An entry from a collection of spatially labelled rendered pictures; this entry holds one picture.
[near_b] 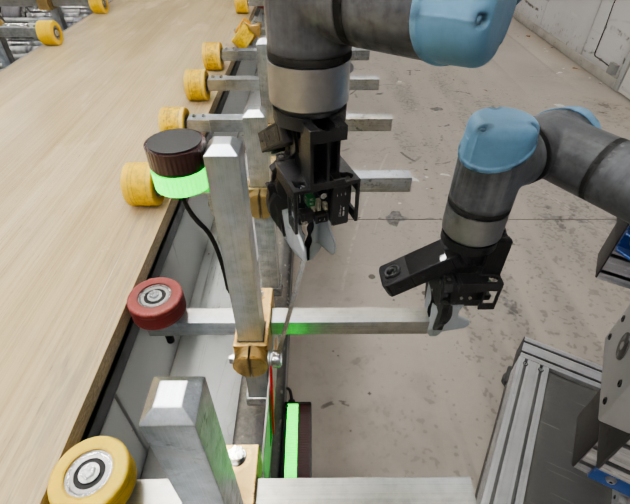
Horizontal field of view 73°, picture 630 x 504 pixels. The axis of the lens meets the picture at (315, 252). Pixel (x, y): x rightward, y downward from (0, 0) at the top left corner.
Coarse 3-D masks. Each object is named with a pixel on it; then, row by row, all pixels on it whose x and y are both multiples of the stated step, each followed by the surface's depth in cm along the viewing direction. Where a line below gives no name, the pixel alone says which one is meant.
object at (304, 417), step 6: (300, 408) 72; (306, 408) 72; (300, 414) 71; (306, 414) 71; (300, 420) 70; (306, 420) 70; (300, 426) 69; (306, 426) 69; (300, 432) 69; (306, 432) 69; (300, 438) 68; (306, 438) 68; (300, 444) 67; (306, 444) 67; (300, 450) 66; (306, 450) 66; (300, 456) 66; (306, 456) 66; (300, 462) 65; (306, 462) 65; (300, 468) 64; (306, 468) 64; (300, 474) 64; (306, 474) 64
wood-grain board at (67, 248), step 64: (128, 0) 214; (192, 0) 214; (64, 64) 142; (128, 64) 142; (192, 64) 142; (0, 128) 106; (64, 128) 106; (128, 128) 106; (0, 192) 85; (64, 192) 85; (0, 256) 71; (64, 256) 71; (128, 256) 71; (0, 320) 60; (64, 320) 60; (128, 320) 64; (0, 384) 53; (64, 384) 53; (0, 448) 47; (64, 448) 47
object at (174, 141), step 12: (168, 132) 44; (180, 132) 44; (192, 132) 44; (156, 144) 42; (168, 144) 42; (180, 144) 42; (192, 144) 42; (204, 192) 45; (192, 216) 48; (204, 228) 49; (216, 252) 52
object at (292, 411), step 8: (288, 408) 72; (296, 408) 72; (288, 416) 71; (296, 416) 71; (288, 424) 70; (296, 424) 70; (288, 432) 69; (296, 432) 69; (288, 440) 68; (296, 440) 68; (288, 448) 67; (296, 448) 67; (288, 456) 66; (296, 456) 66; (288, 464) 65; (296, 464) 65; (288, 472) 64
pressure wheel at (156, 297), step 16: (144, 288) 64; (160, 288) 65; (176, 288) 64; (128, 304) 62; (144, 304) 62; (160, 304) 62; (176, 304) 62; (144, 320) 61; (160, 320) 61; (176, 320) 63
